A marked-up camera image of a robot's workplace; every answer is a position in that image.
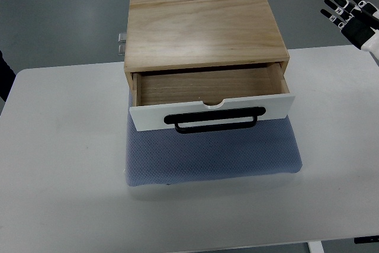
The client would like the dark trouser leg near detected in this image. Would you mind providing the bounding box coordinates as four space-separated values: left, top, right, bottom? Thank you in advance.
0 52 16 102

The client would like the wooden drawer cabinet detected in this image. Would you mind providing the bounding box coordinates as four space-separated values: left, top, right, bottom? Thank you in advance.
124 0 289 92

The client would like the black table control panel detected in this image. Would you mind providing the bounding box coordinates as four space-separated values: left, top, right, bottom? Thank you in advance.
354 235 379 244

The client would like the blue mesh cushion mat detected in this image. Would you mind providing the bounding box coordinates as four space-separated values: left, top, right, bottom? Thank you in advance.
125 94 302 187

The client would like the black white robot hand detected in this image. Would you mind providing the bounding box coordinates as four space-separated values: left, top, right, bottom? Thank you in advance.
320 0 378 58

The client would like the white drawer black handle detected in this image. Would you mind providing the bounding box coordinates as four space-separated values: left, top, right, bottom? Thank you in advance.
129 62 296 134

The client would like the silver metal clamp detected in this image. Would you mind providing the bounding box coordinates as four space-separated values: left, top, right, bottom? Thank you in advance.
118 32 127 55

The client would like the white table leg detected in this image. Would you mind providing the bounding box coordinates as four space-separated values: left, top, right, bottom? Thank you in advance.
307 241 325 253

